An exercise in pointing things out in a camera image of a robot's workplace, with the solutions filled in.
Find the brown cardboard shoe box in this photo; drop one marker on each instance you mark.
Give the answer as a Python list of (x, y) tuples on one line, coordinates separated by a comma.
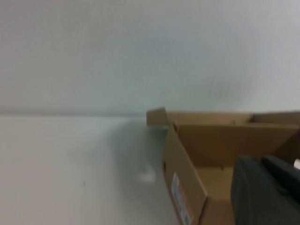
[(187, 168)]

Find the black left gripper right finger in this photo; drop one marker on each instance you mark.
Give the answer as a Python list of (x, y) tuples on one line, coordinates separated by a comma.
[(288, 187)]

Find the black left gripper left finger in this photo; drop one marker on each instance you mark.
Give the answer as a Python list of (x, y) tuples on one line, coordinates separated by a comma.
[(253, 192)]

